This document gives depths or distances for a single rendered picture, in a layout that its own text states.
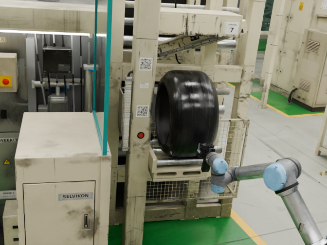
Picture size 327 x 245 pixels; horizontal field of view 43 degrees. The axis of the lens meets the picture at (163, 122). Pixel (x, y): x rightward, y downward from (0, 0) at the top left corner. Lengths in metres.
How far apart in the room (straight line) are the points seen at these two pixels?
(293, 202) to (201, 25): 1.31
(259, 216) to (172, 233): 0.86
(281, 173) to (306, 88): 5.26
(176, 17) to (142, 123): 0.70
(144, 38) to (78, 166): 0.91
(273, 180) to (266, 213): 2.04
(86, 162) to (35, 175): 0.22
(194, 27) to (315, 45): 4.47
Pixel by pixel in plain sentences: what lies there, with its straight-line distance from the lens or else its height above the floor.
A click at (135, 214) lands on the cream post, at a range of 2.84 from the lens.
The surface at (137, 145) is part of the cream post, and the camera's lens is 2.59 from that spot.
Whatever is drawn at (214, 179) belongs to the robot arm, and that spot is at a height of 1.02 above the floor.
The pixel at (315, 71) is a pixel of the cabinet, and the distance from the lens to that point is 7.02.
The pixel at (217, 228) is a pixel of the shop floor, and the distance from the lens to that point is 3.66.
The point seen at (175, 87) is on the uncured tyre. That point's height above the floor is 1.39.
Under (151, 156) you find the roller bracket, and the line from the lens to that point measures 2.56.
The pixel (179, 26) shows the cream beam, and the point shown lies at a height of 1.70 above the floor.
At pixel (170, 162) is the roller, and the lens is 2.61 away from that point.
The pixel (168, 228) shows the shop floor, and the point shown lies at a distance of 3.57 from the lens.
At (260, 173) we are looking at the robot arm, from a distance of 2.20.
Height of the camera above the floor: 2.07
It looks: 21 degrees down
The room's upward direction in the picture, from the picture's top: 5 degrees clockwise
